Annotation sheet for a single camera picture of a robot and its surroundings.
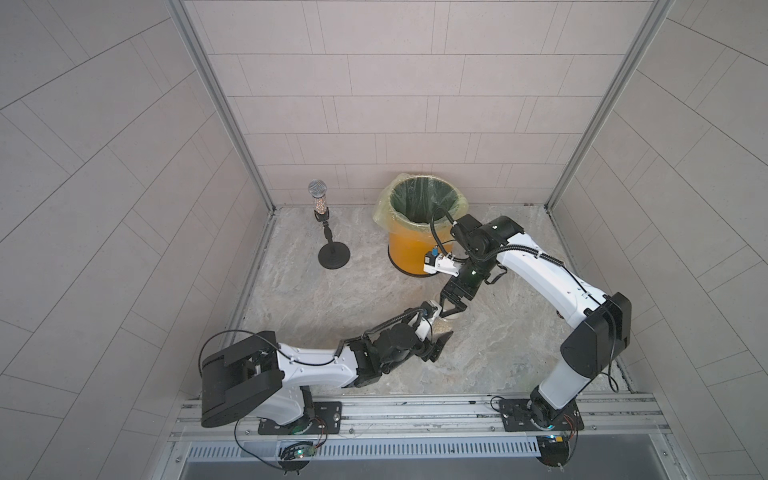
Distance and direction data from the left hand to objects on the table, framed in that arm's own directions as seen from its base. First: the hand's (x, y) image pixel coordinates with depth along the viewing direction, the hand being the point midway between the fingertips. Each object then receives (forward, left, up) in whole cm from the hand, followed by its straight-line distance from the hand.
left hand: (445, 324), depth 76 cm
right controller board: (-25, -24, -11) cm, 36 cm away
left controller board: (-27, +34, -8) cm, 44 cm away
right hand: (+4, 0, +6) cm, 7 cm away
